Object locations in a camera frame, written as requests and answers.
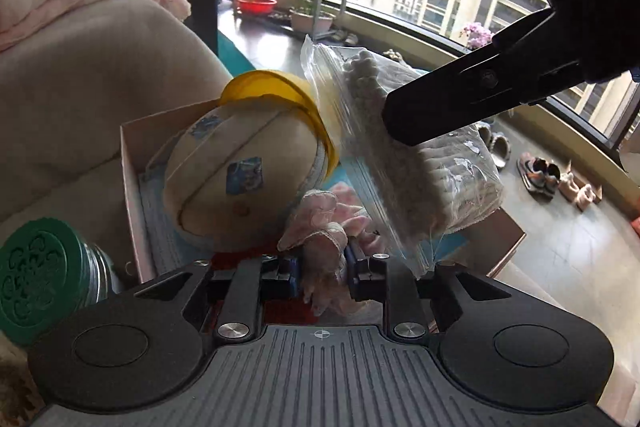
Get teal floor mat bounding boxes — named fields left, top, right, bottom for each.
left=217, top=32, right=262, bottom=78

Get glass jar green lid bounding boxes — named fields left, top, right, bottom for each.
left=0, top=217, right=119, bottom=348

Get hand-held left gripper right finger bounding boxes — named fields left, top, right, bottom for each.
left=345, top=239, right=507, bottom=340

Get yellow plastic toy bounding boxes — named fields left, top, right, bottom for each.
left=220, top=69, right=342, bottom=180

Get small beige slippers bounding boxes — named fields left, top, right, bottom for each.
left=330, top=29, right=361, bottom=48

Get red basin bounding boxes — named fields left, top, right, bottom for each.
left=236, top=0, right=279, bottom=18

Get beige sofa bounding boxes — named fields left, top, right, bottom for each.
left=0, top=0, right=236, bottom=427

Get grey plush slippers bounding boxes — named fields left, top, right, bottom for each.
left=475, top=119, right=511, bottom=170

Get beige cap with yellow brim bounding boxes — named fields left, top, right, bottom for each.
left=162, top=104, right=332, bottom=253

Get purple flowering plant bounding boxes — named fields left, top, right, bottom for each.
left=457, top=22, right=496, bottom=53

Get pink cardboard box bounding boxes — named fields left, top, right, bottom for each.
left=119, top=99, right=527, bottom=286

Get white rectangular plant pot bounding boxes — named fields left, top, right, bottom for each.
left=289, top=5, right=336, bottom=34

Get pink shoes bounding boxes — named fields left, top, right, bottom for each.
left=557, top=162, right=604, bottom=213

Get grey orange sneakers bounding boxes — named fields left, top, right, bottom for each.
left=517, top=152, right=561, bottom=200

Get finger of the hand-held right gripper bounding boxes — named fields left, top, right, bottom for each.
left=382, top=7, right=587, bottom=148

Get bag of cotton swabs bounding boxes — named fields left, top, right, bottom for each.
left=302, top=34, right=506, bottom=281

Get pale pink knit glove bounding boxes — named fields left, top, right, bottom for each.
left=277, top=184, right=387, bottom=318

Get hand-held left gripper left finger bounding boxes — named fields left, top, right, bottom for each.
left=132, top=252, right=304, bottom=344

